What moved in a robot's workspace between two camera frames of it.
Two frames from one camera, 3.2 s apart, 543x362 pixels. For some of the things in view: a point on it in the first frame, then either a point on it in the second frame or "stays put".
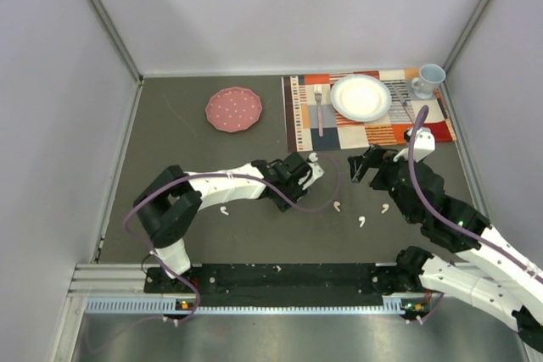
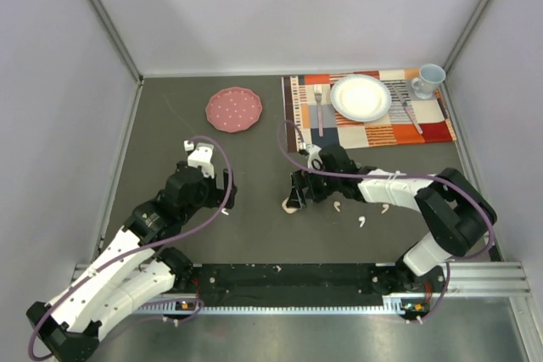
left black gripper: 299,191 → 221,197
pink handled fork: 318,93 stays put
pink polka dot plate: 233,108 stays put
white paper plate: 361,97 stays put
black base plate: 284,286 stays put
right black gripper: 359,164 → 301,180
